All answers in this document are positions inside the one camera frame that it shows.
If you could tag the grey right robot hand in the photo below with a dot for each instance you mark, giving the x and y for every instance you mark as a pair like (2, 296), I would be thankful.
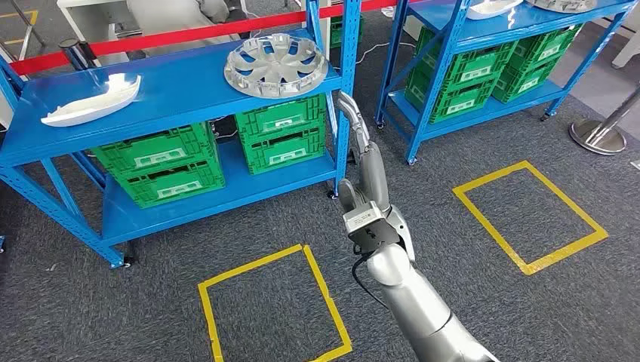
(374, 175)

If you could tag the silver plastic wheel hubcap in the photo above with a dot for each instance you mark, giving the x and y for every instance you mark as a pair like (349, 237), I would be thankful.
(276, 64)
(560, 5)

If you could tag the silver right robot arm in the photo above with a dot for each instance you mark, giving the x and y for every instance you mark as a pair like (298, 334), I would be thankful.
(415, 310)

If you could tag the white plastic trim part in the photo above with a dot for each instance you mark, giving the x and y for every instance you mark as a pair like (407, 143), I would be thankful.
(492, 9)
(90, 105)

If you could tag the blue metal shelf rack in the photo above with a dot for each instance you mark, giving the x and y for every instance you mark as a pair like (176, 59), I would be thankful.
(550, 25)
(175, 95)

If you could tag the green plastic crate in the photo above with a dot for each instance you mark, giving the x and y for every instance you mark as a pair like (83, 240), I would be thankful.
(150, 150)
(335, 32)
(170, 185)
(285, 155)
(460, 102)
(280, 117)
(545, 47)
(525, 82)
(475, 65)

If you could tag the red barrier belt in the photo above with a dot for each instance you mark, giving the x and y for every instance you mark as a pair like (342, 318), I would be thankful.
(200, 32)

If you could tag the chrome stanchion with round base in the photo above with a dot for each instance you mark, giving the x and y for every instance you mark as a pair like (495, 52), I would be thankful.
(597, 137)

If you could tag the black-topped stanchion post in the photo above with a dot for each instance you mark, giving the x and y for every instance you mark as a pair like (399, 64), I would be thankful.
(75, 50)

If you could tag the metal frame stand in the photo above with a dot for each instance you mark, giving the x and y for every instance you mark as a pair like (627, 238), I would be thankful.
(25, 41)

